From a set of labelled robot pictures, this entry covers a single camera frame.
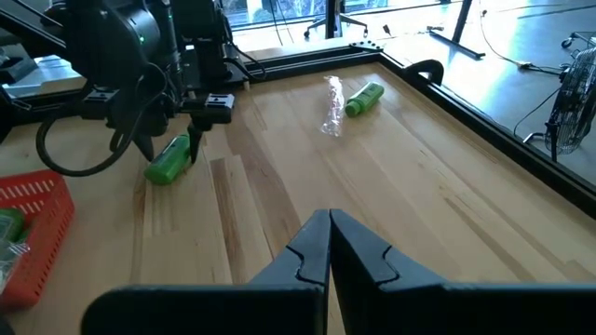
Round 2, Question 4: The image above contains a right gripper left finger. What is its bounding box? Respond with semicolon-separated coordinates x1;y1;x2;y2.
250;208;332;335

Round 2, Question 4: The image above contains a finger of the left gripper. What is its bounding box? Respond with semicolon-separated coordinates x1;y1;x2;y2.
185;121;207;165
132;129;156;163

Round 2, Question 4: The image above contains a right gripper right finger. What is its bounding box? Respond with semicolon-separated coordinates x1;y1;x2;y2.
330;208;451;335

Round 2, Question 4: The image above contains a green shampoo bottle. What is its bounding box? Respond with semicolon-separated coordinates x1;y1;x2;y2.
0;208;27;243
142;133;193;186
344;81;386;118

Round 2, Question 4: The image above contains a pink toothbrush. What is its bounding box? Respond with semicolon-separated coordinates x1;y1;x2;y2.
320;74;346;139

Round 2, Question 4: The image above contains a red plastic basket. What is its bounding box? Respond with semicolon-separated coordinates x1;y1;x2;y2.
0;169;75;312

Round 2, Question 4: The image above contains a black office chair base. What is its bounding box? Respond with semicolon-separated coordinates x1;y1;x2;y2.
303;0;370;39

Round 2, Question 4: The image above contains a black floor bar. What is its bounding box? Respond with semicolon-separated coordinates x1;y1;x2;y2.
427;0;486;60

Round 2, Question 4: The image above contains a black floor fan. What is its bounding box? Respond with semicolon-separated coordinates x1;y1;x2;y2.
523;46;596;163

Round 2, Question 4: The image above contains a black frame handle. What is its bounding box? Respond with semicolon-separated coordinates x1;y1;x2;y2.
403;59;445;88

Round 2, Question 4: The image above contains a black fan cable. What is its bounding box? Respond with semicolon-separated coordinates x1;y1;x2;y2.
513;87;560;139

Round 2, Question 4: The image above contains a cream floor cable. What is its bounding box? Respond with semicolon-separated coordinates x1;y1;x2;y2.
479;0;567;76

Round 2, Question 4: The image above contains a black caster frame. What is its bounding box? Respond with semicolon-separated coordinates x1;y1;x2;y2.
561;31;596;50

